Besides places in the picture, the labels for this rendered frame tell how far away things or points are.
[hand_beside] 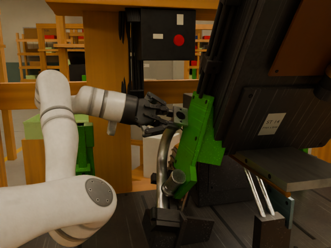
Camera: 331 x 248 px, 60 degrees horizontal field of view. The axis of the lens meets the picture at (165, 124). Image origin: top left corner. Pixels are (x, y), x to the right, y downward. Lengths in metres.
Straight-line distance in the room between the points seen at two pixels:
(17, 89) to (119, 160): 0.42
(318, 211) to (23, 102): 1.02
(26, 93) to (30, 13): 10.50
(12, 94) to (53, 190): 0.69
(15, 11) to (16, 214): 11.43
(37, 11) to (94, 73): 10.53
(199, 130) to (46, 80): 0.36
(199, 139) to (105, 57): 0.46
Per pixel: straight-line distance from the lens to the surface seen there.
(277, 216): 0.72
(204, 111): 0.66
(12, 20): 11.77
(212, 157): 0.71
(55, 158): 0.58
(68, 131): 0.60
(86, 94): 0.69
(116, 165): 1.04
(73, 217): 0.45
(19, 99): 1.10
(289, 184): 0.59
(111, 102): 0.69
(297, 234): 0.89
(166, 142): 0.81
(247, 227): 0.87
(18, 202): 0.41
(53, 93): 0.67
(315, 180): 0.62
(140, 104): 0.74
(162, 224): 0.72
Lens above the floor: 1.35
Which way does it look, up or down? 13 degrees down
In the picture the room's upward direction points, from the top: straight up
